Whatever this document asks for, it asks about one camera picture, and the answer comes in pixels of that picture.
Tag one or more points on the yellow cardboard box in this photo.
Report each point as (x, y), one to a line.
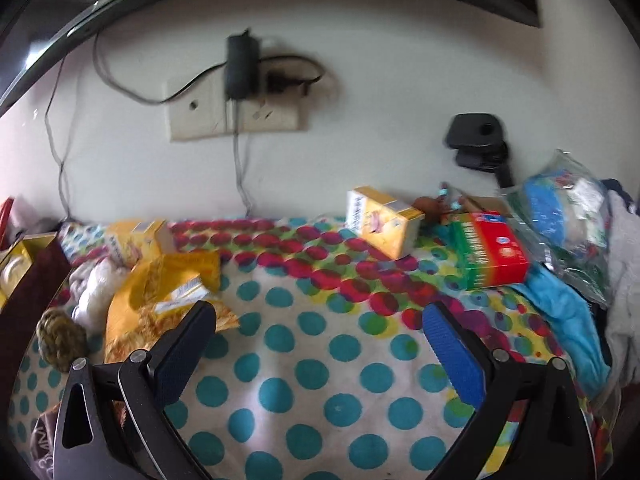
(181, 296)
(135, 242)

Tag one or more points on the grey cloth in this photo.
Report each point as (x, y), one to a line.
(625, 270)

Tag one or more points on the red and green box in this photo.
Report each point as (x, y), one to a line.
(487, 255)

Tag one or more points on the polka dot blanket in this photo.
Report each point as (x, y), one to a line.
(320, 360)

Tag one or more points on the dark brown storage tray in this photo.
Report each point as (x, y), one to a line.
(45, 272)

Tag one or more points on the yellow box with white band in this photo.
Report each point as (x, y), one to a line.
(382, 230)

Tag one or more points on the clear plastic bag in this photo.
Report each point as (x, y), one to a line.
(560, 220)

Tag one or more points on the white tissue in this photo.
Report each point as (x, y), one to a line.
(97, 292)

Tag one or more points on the black power adapter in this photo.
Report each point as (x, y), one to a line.
(242, 65)

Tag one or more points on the oat print snack bag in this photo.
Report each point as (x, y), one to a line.
(131, 332)

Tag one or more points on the dark blue cloth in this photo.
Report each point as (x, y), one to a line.
(622, 192)

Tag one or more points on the black wall television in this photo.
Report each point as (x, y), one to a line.
(60, 0)

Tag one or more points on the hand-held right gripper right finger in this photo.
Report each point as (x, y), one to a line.
(452, 355)

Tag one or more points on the black webcam on stand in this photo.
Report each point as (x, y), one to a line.
(472, 132)

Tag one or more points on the black wall plug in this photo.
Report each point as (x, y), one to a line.
(287, 82)

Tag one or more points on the small brown trinket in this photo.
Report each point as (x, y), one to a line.
(431, 207)

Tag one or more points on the woven twine ball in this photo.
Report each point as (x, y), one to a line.
(60, 340)

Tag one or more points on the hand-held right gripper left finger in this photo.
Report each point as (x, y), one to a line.
(185, 355)

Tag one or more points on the cream power wall socket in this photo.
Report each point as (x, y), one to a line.
(272, 115)

